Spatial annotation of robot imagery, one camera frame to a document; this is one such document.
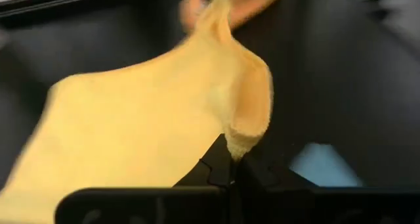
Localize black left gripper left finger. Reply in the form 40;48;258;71
54;133;234;224

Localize blue microfiber towel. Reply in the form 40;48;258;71
288;142;364;188

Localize yellow microfiber towel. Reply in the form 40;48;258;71
0;0;275;224

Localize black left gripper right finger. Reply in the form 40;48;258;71
234;147;420;224

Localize orange microfiber towel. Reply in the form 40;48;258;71
179;0;285;34

